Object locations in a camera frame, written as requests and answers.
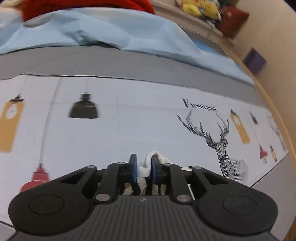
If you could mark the dark red plush toy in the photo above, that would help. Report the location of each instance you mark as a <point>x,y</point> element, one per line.
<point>232,19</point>

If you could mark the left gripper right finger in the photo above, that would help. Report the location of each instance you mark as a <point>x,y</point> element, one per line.
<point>225,205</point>

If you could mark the red pillow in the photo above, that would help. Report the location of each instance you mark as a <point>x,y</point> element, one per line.
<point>34,8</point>

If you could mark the black white striped garment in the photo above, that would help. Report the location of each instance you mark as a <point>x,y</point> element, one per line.
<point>142,186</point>

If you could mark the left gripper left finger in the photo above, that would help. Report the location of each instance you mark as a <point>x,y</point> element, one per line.
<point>64,203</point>

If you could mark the yellow plush toy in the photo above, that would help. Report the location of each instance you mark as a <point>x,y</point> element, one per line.
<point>201,8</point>

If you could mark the grey printed bed sheet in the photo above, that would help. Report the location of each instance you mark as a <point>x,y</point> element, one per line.
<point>95,105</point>

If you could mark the light blue blanket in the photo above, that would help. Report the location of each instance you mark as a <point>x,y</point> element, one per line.
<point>124,29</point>

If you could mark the purple bin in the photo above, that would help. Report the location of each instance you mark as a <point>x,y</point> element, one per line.
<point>254,61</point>

